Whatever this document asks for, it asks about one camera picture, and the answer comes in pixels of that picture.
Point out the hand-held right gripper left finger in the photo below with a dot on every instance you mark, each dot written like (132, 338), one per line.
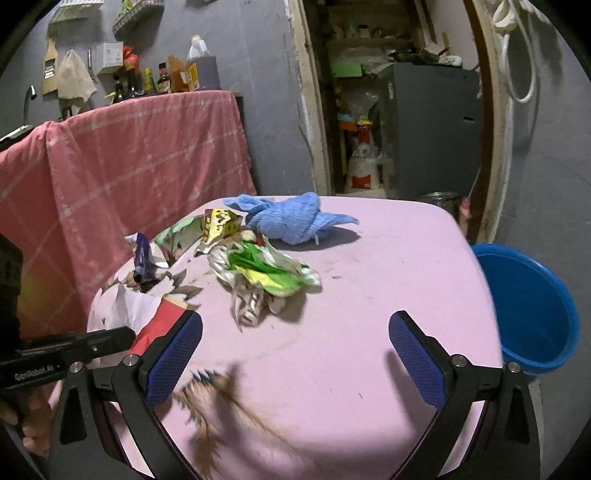
(178, 355)

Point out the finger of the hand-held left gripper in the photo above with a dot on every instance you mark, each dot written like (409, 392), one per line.
(101, 341)

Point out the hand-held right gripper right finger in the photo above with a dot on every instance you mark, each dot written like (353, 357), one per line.
(415, 360)

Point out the blue plastic basin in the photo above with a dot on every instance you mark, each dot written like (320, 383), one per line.
(531, 304)

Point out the person's left hand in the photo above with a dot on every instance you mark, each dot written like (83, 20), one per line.
(30, 415)

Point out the white crumpled paper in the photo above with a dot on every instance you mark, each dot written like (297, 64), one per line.
(124, 307)

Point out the purple wrapper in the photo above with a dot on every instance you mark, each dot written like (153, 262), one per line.
(143, 258)

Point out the silver green foil wrapper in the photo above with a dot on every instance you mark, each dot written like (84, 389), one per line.
(180, 237)

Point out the green and white crumpled wrapper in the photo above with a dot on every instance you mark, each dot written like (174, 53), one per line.
(263, 272)

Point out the yellow snack wrapper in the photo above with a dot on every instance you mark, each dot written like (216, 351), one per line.
(220, 224)

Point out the metal pot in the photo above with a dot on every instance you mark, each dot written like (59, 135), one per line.
(438, 201)

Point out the blue towel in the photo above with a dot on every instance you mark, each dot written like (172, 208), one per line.
(286, 217)

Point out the pink checked cloth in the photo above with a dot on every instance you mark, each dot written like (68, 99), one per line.
(138, 161)

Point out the white sack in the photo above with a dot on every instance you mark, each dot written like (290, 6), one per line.
(364, 168)

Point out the grey metal cabinet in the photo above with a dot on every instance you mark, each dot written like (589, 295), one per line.
(429, 129)

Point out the metal faucet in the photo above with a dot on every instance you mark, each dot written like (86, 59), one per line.
(28, 104)

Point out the small dark bottle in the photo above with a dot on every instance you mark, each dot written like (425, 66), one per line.
(118, 90)

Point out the yellow label sauce bottle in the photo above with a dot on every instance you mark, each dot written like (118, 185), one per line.
(148, 83)

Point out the beige hanging cloth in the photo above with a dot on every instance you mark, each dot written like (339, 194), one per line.
(74, 76)

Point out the dark sauce bottle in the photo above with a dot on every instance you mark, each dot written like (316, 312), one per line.
(163, 81)

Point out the red topped sauce bottle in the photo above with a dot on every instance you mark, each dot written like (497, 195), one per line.
(131, 74)

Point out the white cardboard box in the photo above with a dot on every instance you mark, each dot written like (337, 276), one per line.
(109, 56)

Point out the large clear oil bottle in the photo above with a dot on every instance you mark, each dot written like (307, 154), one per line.
(203, 69)

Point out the green box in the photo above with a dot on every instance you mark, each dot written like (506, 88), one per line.
(346, 69)

